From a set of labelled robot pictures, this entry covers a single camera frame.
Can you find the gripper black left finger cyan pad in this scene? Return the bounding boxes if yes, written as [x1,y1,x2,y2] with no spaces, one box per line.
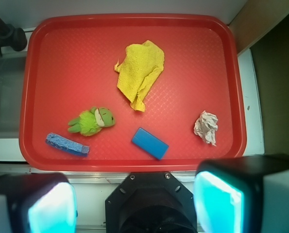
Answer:
[0,173,77,233]

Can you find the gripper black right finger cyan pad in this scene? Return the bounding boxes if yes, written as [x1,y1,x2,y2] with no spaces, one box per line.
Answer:
[193,154,289,233]

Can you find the crumpled white paper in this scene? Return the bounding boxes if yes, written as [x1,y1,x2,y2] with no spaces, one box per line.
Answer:
[193,111,218,147]

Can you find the blue sponge stick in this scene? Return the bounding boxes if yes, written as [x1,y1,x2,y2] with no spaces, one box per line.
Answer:
[45,133,90,157]

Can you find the green plush toy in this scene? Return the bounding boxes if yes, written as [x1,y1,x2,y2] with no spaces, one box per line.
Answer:
[68,107,116,136]

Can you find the blue rectangular block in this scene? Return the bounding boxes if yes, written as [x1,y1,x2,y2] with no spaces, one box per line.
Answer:
[132,128,169,160]

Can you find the red plastic tray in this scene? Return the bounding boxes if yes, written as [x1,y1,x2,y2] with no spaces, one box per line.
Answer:
[19,14,247,172]

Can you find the steel sink basin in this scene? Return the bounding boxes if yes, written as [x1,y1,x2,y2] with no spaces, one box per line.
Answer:
[0,52,27,139]

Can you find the black faucet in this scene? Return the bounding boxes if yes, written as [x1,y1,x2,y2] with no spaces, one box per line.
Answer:
[0,18,28,57]

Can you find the yellow cloth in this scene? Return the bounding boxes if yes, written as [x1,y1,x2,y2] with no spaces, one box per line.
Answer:
[114,40,165,112]

